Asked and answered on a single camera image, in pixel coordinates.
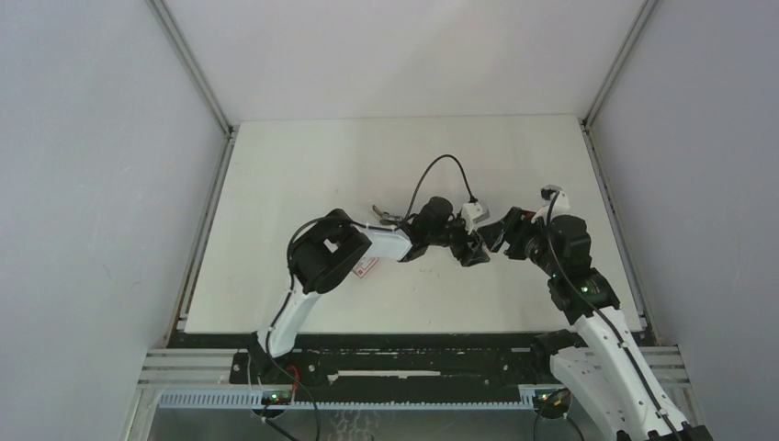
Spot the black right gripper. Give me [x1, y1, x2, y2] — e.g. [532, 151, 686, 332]
[479, 206, 561, 277]

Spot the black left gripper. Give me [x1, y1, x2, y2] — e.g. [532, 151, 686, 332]
[426, 214, 490, 268]

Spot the red white staples box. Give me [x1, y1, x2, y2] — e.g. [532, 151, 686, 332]
[352, 257, 379, 278]

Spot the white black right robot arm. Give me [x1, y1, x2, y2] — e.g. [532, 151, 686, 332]
[478, 208, 712, 440]

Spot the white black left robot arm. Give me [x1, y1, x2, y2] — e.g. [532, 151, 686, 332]
[251, 197, 490, 383]

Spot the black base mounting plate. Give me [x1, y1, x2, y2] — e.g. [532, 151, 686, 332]
[244, 330, 584, 390]

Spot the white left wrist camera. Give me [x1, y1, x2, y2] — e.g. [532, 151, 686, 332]
[460, 200, 491, 233]

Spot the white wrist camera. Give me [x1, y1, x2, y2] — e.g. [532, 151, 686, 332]
[538, 185, 570, 219]
[460, 200, 491, 233]

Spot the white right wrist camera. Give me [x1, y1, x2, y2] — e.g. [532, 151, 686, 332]
[538, 185, 570, 219]

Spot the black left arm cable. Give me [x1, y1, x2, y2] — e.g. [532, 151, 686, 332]
[265, 153, 479, 441]

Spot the aluminium frame rail left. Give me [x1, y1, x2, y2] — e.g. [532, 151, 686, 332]
[145, 0, 239, 323]

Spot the aluminium frame rail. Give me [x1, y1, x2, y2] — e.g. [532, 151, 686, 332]
[579, 0, 662, 345]
[145, 0, 239, 323]

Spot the aluminium frame rail right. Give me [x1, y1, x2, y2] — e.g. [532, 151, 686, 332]
[579, 0, 662, 345]

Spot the front aluminium rail assembly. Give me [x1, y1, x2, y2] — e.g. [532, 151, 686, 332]
[121, 346, 710, 441]

